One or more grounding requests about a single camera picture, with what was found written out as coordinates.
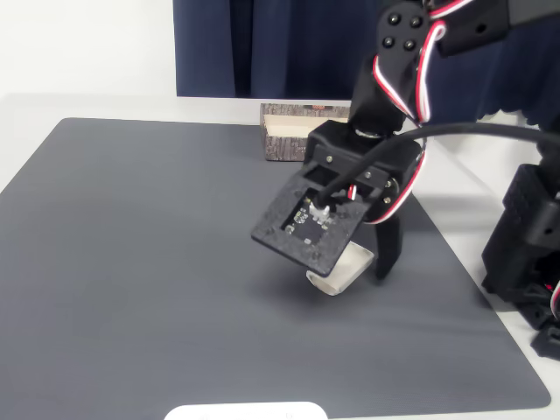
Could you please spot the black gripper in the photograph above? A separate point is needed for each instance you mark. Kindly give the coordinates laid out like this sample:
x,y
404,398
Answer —
x,y
336,141

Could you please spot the white eraser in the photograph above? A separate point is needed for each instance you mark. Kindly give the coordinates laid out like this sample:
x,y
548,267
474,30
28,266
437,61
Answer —
x,y
350,271

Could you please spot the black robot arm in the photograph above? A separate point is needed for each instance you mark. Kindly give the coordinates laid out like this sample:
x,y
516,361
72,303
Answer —
x,y
394,44

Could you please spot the bark print cardboard box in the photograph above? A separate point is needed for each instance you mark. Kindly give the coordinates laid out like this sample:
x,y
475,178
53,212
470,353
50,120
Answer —
x,y
280,149

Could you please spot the white flat device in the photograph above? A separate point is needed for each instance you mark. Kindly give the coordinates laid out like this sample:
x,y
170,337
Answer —
x,y
245,413

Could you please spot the navy blue curtain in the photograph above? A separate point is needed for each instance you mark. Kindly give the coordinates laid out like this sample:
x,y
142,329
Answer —
x,y
284,44

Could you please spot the dark grey table mat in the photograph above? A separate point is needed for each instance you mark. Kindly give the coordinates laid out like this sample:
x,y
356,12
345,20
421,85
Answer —
x,y
131,262

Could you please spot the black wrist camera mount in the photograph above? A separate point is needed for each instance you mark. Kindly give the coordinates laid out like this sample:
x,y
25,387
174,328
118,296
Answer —
x,y
280,232

